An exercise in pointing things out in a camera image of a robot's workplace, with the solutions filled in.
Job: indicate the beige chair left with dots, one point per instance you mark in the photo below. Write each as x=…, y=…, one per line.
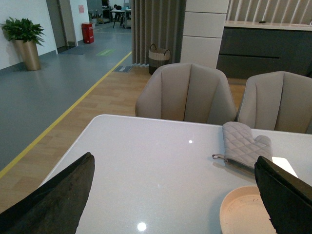
x=187, y=92

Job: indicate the grey quilted oven mitt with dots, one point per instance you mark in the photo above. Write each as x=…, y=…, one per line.
x=240, y=145

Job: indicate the white pillar cabinet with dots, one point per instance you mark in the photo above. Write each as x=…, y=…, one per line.
x=203, y=30

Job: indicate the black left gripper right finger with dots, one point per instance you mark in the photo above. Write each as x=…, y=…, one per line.
x=287, y=199

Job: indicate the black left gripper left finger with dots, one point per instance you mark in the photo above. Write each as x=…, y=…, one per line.
x=56, y=206

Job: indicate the beige chair right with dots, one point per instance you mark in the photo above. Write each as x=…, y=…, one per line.
x=280, y=101

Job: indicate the red box on floor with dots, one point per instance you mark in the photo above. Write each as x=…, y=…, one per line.
x=87, y=32

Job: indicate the woven basket with handles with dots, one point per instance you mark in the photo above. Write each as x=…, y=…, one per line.
x=158, y=57

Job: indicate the beige chair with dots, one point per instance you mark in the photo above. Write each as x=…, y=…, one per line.
x=280, y=101
x=187, y=92

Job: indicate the gold plant pot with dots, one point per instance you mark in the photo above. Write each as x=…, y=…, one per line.
x=29, y=54

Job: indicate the green potted plant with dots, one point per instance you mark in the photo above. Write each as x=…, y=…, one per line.
x=22, y=29

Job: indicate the distant table with legs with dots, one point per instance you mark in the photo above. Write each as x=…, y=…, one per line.
x=125, y=18

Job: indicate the grey pleated curtain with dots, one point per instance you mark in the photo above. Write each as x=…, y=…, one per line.
x=158, y=22

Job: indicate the dark kitchen counter cabinet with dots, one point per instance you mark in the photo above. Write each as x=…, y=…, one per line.
x=247, y=51

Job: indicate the cream round plate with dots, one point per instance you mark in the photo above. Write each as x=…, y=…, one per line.
x=242, y=212

